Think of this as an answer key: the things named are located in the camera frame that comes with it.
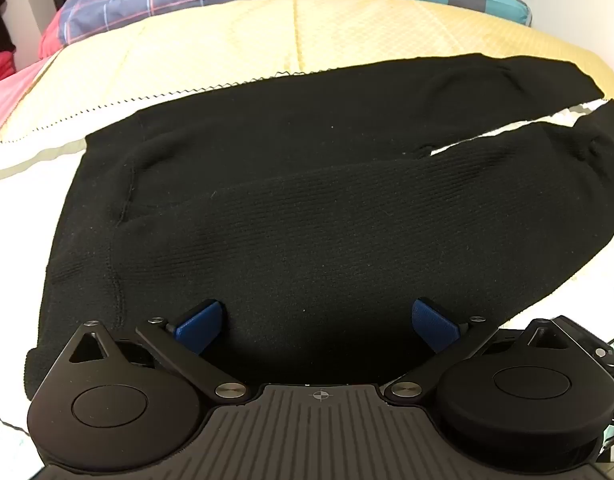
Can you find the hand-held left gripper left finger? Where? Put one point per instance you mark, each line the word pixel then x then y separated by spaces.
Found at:
pixel 199 327

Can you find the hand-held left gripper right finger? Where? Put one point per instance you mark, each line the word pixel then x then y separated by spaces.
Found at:
pixel 434 325

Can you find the black pants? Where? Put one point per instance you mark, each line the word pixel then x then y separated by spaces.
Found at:
pixel 312 210

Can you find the yellow quilted cloth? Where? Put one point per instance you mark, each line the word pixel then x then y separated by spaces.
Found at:
pixel 187 50

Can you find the pink blanket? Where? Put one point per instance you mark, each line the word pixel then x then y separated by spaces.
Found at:
pixel 7 102

